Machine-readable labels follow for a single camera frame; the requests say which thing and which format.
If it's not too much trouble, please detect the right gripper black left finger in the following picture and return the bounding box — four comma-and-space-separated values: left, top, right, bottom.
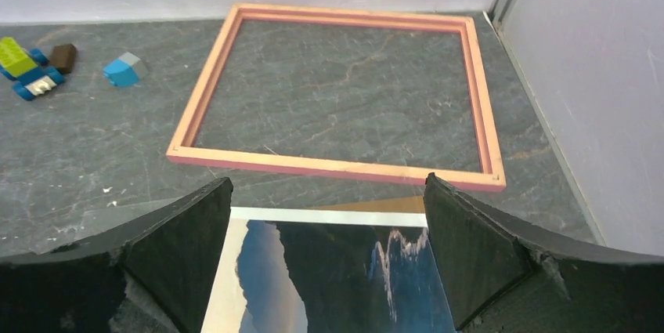
1, 178, 233, 332

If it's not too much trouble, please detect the pink wooden picture frame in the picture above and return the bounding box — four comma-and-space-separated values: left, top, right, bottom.
166, 3, 507, 192

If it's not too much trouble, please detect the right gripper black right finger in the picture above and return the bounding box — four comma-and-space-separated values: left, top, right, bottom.
424, 174, 663, 332

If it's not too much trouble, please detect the blue grey toy block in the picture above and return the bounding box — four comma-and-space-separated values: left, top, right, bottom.
103, 52, 149, 87

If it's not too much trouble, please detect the brown cardboard backing board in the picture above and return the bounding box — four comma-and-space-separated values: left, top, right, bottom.
312, 196, 425, 214

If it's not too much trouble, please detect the mountain landscape photo print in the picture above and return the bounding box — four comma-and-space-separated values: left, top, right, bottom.
201, 207, 454, 332

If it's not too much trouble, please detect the blue green toy car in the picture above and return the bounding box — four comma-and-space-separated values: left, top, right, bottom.
1, 37, 66, 101

